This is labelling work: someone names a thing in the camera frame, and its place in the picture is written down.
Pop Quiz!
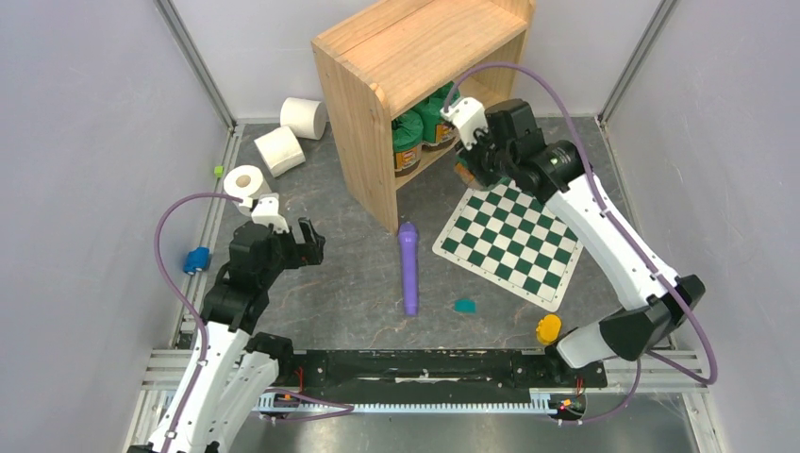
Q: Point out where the teal small block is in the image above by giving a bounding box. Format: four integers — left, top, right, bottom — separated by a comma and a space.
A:
454, 299, 476, 314

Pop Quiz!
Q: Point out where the white toilet roll middle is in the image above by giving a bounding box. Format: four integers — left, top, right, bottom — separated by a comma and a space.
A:
255, 126, 306, 177

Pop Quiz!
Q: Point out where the green roll orange label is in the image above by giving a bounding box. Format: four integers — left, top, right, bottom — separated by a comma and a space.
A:
412, 82, 456, 152

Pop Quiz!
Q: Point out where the blue toy car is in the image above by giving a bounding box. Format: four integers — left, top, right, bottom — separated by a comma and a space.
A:
182, 246, 210, 276

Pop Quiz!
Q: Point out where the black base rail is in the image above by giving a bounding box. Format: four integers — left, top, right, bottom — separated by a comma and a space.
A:
275, 349, 608, 405

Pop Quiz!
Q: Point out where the wooden shelf unit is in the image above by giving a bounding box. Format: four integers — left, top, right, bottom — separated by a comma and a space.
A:
311, 0, 536, 233

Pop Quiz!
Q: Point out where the white toilet roll front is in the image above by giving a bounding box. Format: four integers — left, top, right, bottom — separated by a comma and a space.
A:
223, 165, 273, 202

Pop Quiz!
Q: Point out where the green white chessboard mat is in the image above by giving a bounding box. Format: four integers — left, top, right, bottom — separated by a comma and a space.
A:
432, 183, 583, 312

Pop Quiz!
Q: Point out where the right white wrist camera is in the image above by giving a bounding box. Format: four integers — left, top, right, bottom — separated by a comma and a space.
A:
440, 97, 489, 150

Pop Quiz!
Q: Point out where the purple toy microphone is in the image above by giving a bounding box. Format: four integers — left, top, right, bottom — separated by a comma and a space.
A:
397, 222, 419, 316

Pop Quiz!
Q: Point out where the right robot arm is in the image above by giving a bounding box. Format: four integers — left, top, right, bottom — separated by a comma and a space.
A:
443, 97, 706, 385

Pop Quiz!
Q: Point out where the white toilet roll back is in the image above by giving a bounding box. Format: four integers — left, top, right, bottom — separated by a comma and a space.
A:
279, 97, 328, 140

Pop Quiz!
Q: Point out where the white toilet roll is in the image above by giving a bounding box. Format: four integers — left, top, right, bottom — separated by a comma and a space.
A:
279, 97, 328, 140
223, 165, 273, 202
255, 126, 306, 177

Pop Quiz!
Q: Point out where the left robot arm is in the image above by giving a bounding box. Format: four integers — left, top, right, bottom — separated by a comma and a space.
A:
128, 217, 325, 452

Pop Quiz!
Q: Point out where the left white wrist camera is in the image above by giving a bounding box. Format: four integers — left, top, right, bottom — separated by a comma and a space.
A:
236, 193, 290, 234

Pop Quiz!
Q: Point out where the yellow toy piece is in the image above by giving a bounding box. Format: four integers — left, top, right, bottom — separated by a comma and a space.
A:
535, 313, 562, 345

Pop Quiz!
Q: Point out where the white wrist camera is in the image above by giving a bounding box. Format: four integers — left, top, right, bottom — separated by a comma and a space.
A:
440, 97, 489, 150
236, 193, 290, 234

